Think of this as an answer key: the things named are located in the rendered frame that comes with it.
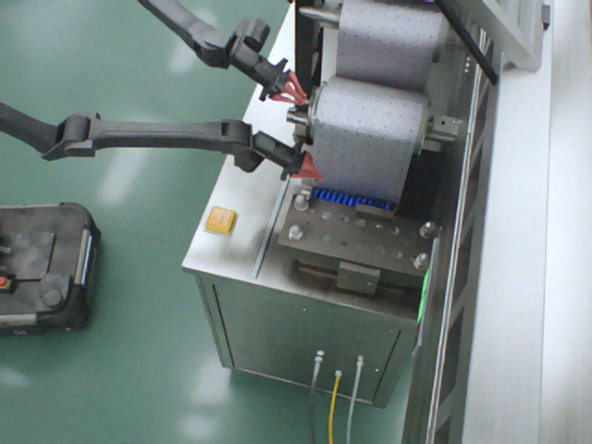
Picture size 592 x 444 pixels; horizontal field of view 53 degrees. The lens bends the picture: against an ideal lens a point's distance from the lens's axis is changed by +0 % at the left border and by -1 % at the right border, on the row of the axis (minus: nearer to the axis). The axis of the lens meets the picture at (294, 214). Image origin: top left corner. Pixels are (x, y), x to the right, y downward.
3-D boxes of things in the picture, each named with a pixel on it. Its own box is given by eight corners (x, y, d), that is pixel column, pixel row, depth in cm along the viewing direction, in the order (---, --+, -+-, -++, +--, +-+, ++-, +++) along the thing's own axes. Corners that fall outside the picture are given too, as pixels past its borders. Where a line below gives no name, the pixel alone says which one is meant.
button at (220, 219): (213, 209, 169) (212, 204, 167) (236, 215, 168) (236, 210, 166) (204, 229, 165) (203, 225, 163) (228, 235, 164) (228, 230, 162)
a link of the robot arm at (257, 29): (205, 65, 140) (201, 41, 132) (225, 29, 144) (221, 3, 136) (252, 80, 138) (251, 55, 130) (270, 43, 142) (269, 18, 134)
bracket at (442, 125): (433, 118, 138) (435, 112, 137) (458, 123, 137) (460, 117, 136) (430, 133, 136) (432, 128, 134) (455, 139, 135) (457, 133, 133)
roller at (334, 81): (331, 98, 164) (333, 66, 154) (423, 116, 160) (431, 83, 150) (321, 130, 157) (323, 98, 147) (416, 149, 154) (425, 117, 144)
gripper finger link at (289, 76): (290, 120, 143) (260, 98, 139) (299, 98, 146) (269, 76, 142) (307, 109, 138) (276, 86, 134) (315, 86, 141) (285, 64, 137)
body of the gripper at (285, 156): (285, 183, 152) (260, 169, 150) (295, 153, 157) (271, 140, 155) (297, 172, 146) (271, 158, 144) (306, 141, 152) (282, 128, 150)
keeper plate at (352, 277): (338, 280, 156) (340, 260, 146) (375, 289, 154) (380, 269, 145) (336, 289, 154) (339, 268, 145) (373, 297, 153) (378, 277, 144)
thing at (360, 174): (312, 186, 159) (314, 141, 143) (399, 204, 155) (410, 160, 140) (312, 187, 158) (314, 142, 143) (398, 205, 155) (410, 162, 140)
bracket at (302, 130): (295, 174, 176) (296, 101, 151) (316, 178, 175) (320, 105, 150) (291, 187, 174) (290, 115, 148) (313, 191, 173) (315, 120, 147)
